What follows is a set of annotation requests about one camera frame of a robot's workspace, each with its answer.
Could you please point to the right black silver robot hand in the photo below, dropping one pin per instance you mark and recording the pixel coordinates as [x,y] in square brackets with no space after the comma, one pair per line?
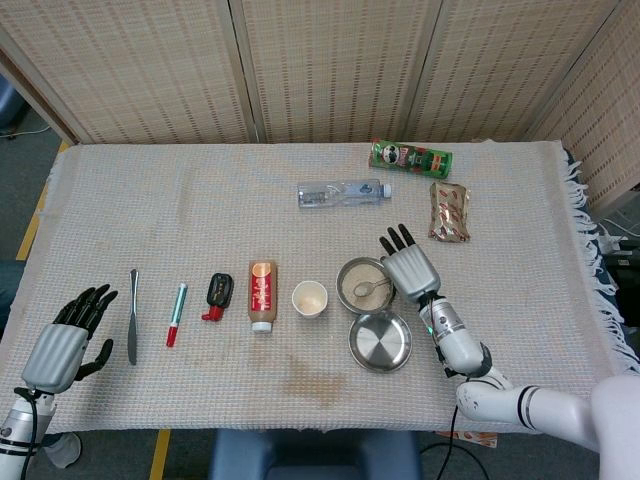
[412,272]

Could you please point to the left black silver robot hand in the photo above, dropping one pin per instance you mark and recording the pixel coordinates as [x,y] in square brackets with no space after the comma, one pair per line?
[55,355]

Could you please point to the metal spoon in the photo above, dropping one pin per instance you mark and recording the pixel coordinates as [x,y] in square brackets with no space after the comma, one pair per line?
[362,289]

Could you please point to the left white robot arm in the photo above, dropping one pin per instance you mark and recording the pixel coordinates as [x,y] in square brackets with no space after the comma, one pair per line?
[15,425]

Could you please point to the metal bowl with grain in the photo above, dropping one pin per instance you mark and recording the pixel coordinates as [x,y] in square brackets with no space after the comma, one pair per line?
[339,290]

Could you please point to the white paper cup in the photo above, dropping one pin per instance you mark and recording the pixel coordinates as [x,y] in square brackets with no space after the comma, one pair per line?
[310,300]

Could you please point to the gold red snack packet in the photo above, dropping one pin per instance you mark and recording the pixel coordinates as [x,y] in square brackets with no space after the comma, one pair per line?
[450,212]

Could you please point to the empty metal dish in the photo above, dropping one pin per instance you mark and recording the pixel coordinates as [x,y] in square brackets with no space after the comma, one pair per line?
[380,345]

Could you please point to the metal butter knife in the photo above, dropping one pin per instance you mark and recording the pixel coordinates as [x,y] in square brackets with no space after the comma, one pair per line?
[132,335]

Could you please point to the clear plastic water bottle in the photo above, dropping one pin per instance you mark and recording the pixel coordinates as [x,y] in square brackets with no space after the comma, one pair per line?
[340,195]

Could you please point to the green Pringles can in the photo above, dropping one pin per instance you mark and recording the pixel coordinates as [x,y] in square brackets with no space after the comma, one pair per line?
[415,160]

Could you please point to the green white marker red cap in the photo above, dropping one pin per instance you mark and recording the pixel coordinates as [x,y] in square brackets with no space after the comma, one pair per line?
[177,312]

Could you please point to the brown sauce bottle white cap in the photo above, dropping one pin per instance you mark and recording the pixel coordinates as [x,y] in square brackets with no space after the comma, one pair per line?
[261,295]

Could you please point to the orange printed packet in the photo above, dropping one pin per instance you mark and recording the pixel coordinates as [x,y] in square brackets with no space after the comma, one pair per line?
[470,436]

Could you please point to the black red small tool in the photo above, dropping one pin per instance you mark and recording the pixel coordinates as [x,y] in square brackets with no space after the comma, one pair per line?
[221,290]

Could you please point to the white waffle tablecloth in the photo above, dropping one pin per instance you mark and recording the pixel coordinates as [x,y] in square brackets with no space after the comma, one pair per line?
[200,225]

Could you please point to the blue chair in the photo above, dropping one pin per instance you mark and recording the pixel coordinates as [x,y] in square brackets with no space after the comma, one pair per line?
[310,455]

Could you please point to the black box device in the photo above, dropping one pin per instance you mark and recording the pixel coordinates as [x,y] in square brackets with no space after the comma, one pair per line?
[625,265]

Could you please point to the woven bamboo folding screen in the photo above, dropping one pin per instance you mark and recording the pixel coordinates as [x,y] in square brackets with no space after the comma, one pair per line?
[325,65]

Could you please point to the blue bin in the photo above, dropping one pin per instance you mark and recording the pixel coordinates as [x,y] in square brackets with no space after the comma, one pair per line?
[7,105]

